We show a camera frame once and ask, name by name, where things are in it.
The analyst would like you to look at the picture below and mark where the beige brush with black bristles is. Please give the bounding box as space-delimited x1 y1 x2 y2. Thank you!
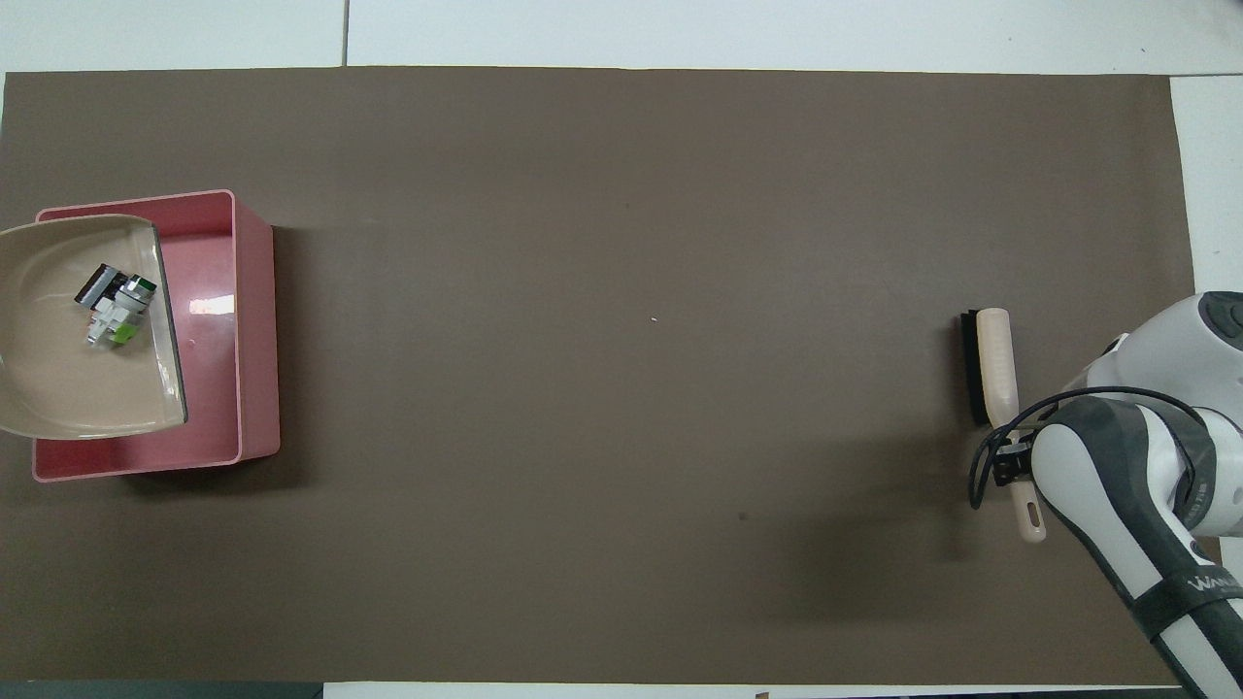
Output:
960 308 1048 543

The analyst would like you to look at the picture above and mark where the pink plastic bin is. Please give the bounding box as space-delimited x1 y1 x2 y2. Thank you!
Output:
32 189 282 483

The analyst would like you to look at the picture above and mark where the black ribbed electronic part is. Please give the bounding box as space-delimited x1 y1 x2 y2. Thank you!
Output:
76 263 128 311

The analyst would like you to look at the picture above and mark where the beige plastic dustpan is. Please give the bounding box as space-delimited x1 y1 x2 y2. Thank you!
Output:
0 214 188 441

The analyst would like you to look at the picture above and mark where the black cable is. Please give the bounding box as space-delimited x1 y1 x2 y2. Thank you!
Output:
968 386 1211 512

